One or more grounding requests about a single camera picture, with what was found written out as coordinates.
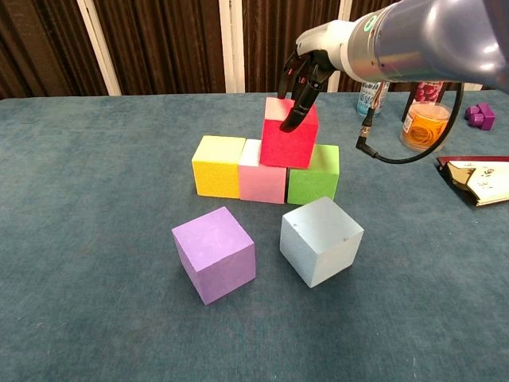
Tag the red paper folding fan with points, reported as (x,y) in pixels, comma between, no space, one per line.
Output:
(481,183)

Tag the purple foam cube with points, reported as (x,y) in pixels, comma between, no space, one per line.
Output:
(216,254)

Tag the dark juice bottle white cap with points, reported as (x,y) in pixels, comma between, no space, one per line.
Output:
(427,92)

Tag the pink foam cube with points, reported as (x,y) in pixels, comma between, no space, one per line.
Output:
(262,183)

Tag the light blue foam cube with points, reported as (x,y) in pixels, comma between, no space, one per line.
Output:
(320,240)

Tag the purple toy brick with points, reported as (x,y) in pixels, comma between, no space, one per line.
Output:
(481,117)

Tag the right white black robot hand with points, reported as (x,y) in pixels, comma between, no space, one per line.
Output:
(322,40)

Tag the white green drink can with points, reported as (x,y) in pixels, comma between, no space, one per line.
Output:
(367,101)

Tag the right lavender robot arm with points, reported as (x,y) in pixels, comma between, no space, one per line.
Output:
(429,40)

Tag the orange lidded cup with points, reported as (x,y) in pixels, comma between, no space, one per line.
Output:
(427,127)

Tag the green foam cube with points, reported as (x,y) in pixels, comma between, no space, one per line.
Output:
(314,183)

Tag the red foam cube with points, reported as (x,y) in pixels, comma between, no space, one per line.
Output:
(290,147)

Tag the yellow foam cube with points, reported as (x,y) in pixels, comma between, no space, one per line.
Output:
(216,171)

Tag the dark brown curtain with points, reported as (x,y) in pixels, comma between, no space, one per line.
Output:
(167,44)

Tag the teal table cloth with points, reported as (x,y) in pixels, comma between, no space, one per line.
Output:
(99,238)

